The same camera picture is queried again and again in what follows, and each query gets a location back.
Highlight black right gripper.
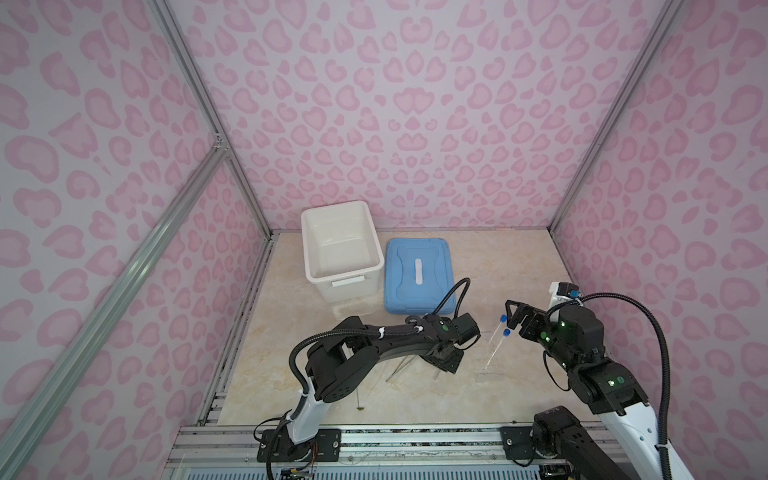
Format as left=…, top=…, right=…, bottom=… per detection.
left=502, top=298, right=578, bottom=373

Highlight blue capped test tube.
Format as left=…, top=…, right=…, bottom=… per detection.
left=484, top=328, right=512, bottom=370
left=489, top=314, right=508, bottom=345

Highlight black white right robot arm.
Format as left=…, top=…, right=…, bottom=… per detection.
left=505, top=292, right=693, bottom=479

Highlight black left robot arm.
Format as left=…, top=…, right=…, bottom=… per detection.
left=255, top=314, right=481, bottom=465

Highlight metal tweezers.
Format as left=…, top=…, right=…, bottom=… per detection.
left=385, top=355, right=418, bottom=383

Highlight clear glass stirring rod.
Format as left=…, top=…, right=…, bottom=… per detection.
left=364, top=367, right=387, bottom=398

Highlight white plastic storage bin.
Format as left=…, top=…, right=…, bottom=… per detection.
left=300, top=200, right=385, bottom=303

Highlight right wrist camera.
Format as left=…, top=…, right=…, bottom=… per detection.
left=549, top=282, right=581, bottom=308

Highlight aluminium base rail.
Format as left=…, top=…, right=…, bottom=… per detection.
left=158, top=419, right=661, bottom=480

